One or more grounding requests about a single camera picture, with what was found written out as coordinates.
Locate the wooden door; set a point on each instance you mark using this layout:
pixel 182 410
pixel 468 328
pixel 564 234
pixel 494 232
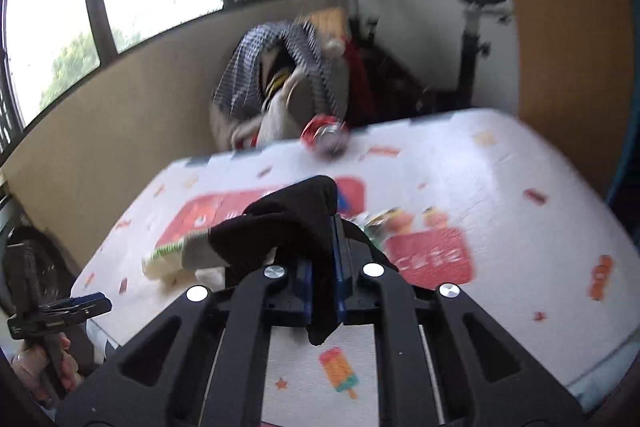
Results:
pixel 560 32

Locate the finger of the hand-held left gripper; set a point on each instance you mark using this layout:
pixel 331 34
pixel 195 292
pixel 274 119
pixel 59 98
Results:
pixel 87 304

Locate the black white striped cloth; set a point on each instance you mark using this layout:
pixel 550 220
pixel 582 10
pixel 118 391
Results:
pixel 240 67

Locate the red drink can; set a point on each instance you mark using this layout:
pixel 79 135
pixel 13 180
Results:
pixel 325 134

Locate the black wheel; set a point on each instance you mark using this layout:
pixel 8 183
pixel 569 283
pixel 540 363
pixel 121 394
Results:
pixel 52 257

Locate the white sock green stripes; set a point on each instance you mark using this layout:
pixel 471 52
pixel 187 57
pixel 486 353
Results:
pixel 167 257

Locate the white tissue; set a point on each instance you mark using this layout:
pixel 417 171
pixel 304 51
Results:
pixel 210 276

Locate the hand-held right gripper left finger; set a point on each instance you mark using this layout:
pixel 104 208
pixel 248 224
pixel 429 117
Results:
pixel 304 289

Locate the white printed table mat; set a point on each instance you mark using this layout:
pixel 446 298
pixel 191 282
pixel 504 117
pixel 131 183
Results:
pixel 500 167

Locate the person's left hand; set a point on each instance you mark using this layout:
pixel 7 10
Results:
pixel 25 364

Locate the red cloth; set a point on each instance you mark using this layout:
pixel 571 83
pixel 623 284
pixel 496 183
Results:
pixel 361 82

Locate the black exercise bike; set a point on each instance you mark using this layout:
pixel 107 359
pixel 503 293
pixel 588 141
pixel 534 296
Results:
pixel 465 57

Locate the dark blue curtain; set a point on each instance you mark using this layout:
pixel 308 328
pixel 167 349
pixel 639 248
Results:
pixel 625 177

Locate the black yellow striped garment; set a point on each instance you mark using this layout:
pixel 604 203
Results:
pixel 276 84

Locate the green wrapper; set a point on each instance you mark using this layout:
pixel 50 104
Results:
pixel 372 227

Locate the wooden chair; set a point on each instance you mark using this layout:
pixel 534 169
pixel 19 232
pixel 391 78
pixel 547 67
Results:
pixel 325 19

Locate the black sock with grey toe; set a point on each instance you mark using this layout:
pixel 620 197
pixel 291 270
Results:
pixel 290 217

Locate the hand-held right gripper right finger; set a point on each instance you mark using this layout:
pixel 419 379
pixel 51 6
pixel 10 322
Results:
pixel 340 277

